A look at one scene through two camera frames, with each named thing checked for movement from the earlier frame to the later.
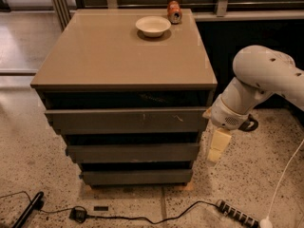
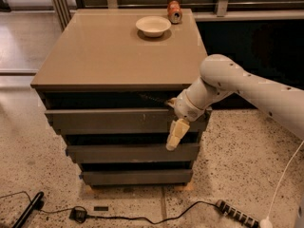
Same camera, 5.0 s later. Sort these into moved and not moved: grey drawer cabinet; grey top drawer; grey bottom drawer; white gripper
Moved: white gripper
Not moved: grey top drawer; grey bottom drawer; grey drawer cabinet
